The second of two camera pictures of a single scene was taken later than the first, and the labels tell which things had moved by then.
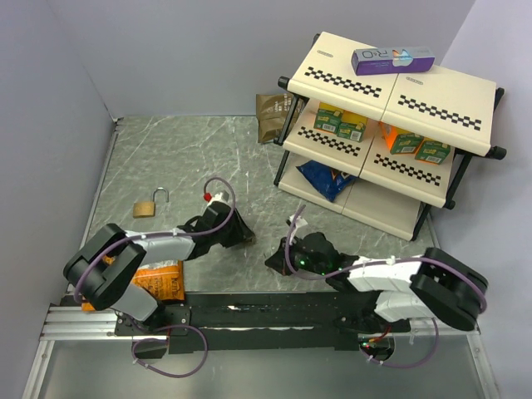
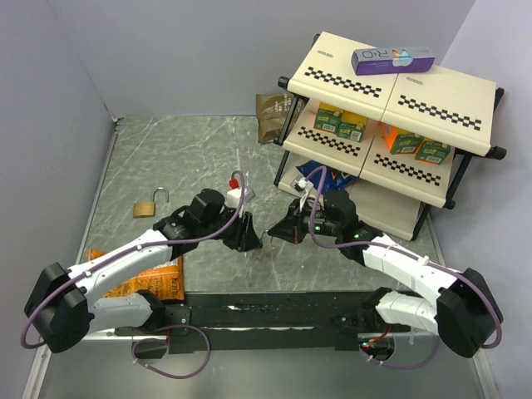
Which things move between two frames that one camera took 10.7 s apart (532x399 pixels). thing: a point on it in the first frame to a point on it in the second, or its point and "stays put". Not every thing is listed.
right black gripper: (278, 260) to (291, 227)
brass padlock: (147, 209) stays put
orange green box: (399, 140) stays put
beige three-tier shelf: (381, 148) stays put
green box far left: (328, 118) stays put
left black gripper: (241, 230) to (244, 237)
